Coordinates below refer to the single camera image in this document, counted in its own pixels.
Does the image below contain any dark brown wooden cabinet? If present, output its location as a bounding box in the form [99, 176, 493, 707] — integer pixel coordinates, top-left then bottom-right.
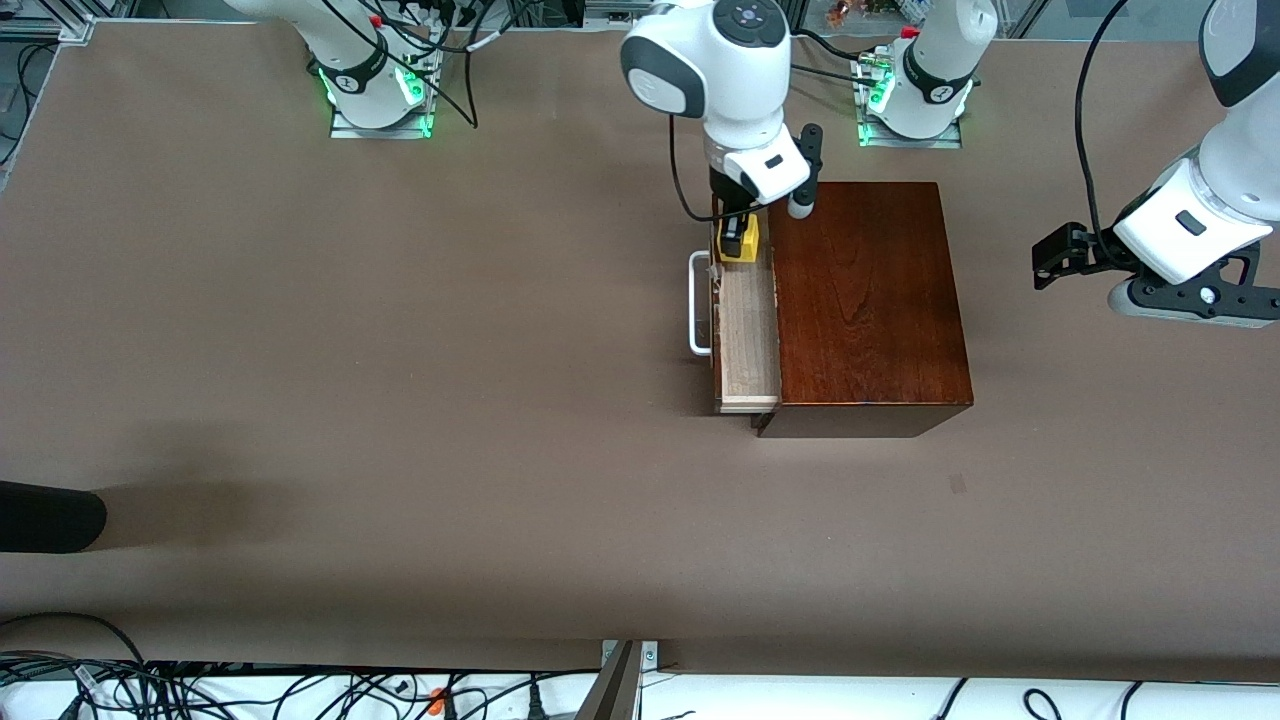
[752, 181, 975, 439]

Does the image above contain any light wood drawer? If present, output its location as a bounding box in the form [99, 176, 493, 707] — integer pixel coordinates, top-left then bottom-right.
[710, 195, 782, 415]

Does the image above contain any black ribbed foam cylinder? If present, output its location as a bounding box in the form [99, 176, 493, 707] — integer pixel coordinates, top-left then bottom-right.
[0, 480, 108, 554]

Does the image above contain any black cable looping over table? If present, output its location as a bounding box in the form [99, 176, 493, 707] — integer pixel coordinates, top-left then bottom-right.
[0, 611, 151, 669]

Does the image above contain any aluminium frame profile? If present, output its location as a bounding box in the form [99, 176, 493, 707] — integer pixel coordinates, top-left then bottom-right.
[0, 10, 97, 47]

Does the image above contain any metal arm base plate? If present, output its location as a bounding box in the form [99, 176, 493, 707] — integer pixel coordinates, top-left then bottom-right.
[330, 60, 434, 140]
[857, 60, 964, 150]

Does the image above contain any yellow wooden cube block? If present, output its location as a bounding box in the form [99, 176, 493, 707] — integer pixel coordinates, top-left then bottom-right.
[714, 213, 760, 264]

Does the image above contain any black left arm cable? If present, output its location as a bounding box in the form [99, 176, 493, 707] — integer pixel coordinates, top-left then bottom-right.
[1075, 0, 1133, 247]

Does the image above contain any white drawer handle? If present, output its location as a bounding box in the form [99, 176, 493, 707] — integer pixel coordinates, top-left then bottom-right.
[688, 250, 714, 357]

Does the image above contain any aluminium table bracket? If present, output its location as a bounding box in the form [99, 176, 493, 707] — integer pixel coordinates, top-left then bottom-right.
[575, 640, 661, 720]

